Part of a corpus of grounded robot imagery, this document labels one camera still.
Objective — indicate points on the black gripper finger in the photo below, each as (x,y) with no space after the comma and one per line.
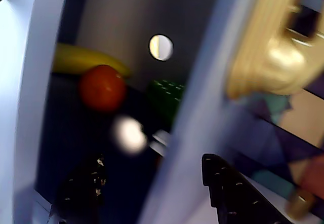
(233,198)
(81,193)

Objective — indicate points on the gold toy faucet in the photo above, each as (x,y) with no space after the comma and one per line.
(301,205)

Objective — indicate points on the white toy egg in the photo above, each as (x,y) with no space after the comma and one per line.
(130,135)

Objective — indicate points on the red toy tomato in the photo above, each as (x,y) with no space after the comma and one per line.
(102,88)

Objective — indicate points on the blue toy kitchen unit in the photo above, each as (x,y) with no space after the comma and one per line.
(200,94)

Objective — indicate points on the yellow toy banana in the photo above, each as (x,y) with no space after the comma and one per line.
(76,59)

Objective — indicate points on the gold toy telephone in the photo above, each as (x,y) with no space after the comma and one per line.
(263,61)

